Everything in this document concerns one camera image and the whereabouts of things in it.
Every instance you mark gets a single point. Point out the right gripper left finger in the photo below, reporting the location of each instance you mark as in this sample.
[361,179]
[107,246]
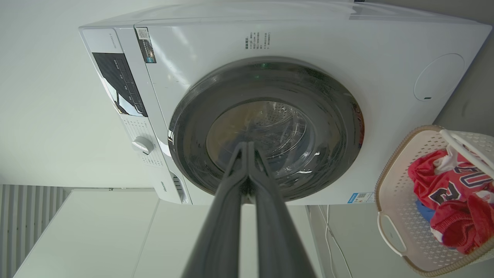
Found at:
[220,231]

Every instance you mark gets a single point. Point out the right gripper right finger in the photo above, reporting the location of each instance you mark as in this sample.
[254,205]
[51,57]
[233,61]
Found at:
[276,235]

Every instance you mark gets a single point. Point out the round dark washing machine door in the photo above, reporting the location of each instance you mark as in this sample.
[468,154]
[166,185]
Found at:
[193,116]

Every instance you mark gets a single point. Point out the steel washing drum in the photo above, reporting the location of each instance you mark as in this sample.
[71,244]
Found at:
[278,123]

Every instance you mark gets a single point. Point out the white washing machine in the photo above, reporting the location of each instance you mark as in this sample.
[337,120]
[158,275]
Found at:
[386,58]

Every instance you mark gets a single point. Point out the blue energy label sticker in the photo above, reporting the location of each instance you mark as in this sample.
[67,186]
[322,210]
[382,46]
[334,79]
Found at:
[361,197]

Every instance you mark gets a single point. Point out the silver control knob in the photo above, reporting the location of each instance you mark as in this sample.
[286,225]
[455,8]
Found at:
[142,145]

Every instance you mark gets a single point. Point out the white cabinet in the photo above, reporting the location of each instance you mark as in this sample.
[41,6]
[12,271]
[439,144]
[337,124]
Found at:
[96,231]

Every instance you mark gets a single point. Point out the cream perforated laundry basket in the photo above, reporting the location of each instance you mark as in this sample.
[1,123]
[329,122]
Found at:
[397,185]

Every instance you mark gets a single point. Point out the blue cloth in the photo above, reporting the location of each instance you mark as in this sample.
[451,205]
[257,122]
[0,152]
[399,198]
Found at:
[424,211]

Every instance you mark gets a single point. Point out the red basketball jersey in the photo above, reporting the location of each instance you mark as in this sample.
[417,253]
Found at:
[444,181]

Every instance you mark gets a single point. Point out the black control display panel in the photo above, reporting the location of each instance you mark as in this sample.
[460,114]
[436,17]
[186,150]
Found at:
[119,83]

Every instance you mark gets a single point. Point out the white slatted blind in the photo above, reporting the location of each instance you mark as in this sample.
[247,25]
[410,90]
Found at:
[23,224]

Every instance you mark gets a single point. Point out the black QR code sticker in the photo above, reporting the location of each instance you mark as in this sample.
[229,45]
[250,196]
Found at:
[146,44]

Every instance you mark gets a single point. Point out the round white filter cover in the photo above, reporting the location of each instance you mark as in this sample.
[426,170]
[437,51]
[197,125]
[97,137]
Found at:
[439,77]

